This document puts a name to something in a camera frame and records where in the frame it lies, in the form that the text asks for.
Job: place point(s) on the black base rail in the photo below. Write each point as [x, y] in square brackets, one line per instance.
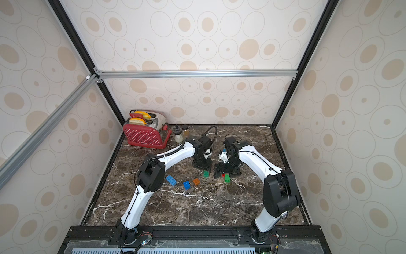
[299, 239]

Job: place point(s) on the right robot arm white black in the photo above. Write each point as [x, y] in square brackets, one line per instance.
[280, 190]

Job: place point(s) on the aluminium left frame bar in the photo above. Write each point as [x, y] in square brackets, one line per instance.
[24, 151]

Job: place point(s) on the blue small lego brick front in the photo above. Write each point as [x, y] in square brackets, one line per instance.
[186, 185]

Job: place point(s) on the yellow toy toast slice back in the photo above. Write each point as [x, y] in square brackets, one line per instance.
[140, 114]

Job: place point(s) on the green small lego brick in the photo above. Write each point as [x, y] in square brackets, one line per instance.
[227, 178]

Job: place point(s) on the aluminium horizontal frame bar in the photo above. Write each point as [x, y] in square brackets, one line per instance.
[198, 73]

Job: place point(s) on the white salt shaker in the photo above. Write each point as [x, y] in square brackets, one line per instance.
[178, 134]

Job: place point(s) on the light blue long lego brick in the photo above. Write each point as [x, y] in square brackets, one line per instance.
[171, 180]

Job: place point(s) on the yellow toy toast slice front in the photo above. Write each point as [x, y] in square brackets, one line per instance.
[137, 121]

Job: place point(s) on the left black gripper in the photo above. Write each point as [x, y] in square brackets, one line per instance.
[206, 165]

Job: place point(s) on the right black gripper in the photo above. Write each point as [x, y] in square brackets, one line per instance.
[229, 166]

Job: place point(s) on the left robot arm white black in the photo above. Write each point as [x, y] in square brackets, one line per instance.
[151, 176]

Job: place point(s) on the yellow toy toast slice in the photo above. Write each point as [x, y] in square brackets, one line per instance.
[140, 114]
[137, 121]

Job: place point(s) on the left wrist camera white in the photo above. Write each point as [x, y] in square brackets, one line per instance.
[208, 153]

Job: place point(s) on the brown pepper shaker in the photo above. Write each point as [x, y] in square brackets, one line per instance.
[185, 130]

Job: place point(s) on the red toy toaster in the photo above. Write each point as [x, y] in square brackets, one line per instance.
[155, 134]

